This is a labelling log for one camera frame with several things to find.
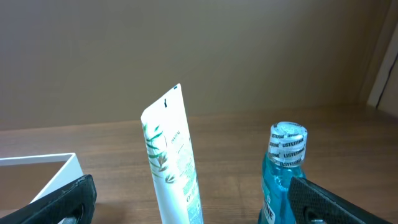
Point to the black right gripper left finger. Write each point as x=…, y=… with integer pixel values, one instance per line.
x=72, y=203

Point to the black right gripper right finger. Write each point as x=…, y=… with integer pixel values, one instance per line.
x=311, y=203

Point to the blue Listerine mouthwash bottle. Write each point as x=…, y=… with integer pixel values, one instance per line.
x=282, y=161

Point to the white Pantene shampoo tube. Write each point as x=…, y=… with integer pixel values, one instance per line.
x=170, y=155

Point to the white cardboard box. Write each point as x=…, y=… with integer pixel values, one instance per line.
x=29, y=178

